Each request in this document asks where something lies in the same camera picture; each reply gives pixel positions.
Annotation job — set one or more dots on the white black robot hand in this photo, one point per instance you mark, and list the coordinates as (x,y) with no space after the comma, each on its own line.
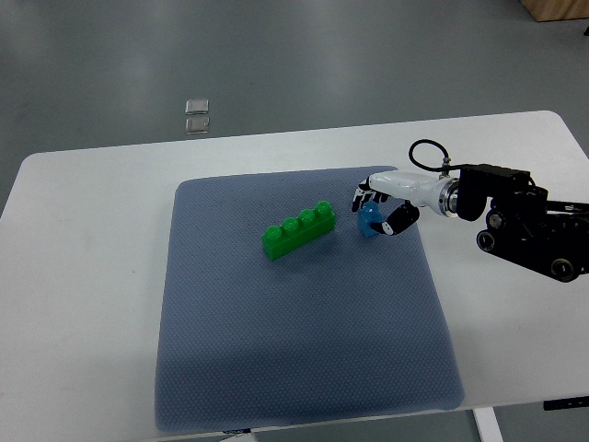
(414,189)

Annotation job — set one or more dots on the blue toy block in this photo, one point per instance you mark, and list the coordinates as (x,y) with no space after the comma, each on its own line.
(369,214)

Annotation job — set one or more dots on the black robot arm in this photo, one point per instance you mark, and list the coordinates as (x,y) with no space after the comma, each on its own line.
(523,225)

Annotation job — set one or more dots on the green four-stud toy block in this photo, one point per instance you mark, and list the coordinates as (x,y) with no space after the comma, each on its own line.
(295,232)

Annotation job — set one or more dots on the wooden box corner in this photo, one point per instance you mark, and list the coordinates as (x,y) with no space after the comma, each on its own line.
(556,10)

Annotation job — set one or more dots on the lower metal floor plate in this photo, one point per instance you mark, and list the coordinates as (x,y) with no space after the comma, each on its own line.
(197,125)

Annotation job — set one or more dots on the metal floor plate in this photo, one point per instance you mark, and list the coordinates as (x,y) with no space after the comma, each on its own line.
(197,125)
(196,106)

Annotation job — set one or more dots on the upper metal floor plate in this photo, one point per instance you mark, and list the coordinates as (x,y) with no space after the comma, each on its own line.
(196,106)

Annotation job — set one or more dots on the white table leg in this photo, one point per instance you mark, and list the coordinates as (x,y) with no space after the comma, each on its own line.
(487,425)

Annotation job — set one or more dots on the black table controller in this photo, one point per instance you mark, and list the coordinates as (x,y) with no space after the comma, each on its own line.
(566,404)

